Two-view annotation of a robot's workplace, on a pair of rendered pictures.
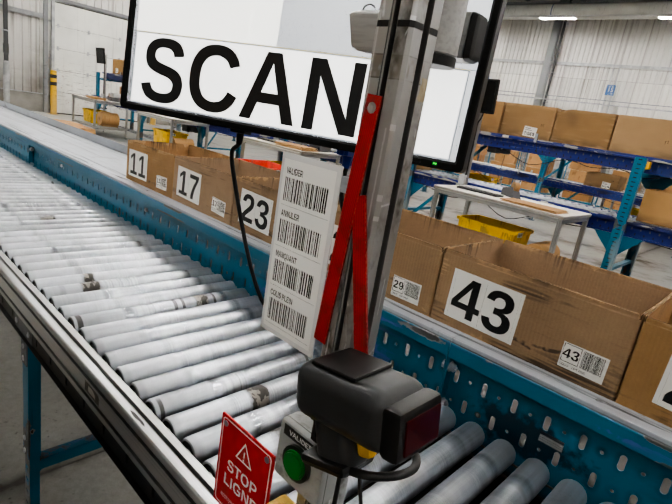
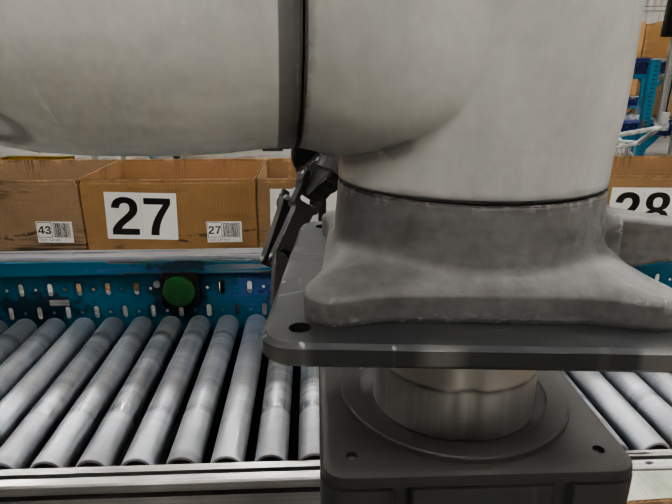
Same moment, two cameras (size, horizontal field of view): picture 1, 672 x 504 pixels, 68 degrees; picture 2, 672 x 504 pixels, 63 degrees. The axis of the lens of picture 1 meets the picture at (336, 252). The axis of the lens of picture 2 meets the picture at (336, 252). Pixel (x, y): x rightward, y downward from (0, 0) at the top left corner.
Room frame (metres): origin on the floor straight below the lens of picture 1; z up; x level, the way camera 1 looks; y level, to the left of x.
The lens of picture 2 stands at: (-0.47, -0.10, 1.29)
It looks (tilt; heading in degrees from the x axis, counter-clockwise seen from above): 19 degrees down; 316
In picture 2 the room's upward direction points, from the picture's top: straight up
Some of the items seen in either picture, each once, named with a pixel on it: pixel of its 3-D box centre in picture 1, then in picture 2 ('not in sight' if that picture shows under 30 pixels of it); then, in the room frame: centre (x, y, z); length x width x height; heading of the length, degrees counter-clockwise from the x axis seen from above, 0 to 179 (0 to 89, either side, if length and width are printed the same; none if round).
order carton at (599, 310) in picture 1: (547, 305); (25, 202); (1.03, -0.47, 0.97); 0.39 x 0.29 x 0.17; 48
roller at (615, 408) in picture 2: not in sight; (581, 371); (-0.13, -1.10, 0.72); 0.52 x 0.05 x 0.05; 138
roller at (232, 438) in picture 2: not in sight; (244, 380); (0.30, -0.61, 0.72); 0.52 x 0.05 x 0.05; 138
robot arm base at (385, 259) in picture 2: not in sight; (495, 222); (-0.30, -0.40, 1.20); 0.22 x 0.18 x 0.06; 44
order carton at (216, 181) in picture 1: (235, 189); not in sight; (1.81, 0.41, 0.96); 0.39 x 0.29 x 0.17; 48
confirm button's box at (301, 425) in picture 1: (306, 458); not in sight; (0.43, 0.00, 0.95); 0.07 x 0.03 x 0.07; 48
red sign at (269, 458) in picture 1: (258, 492); not in sight; (0.48, 0.04, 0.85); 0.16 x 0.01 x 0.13; 48
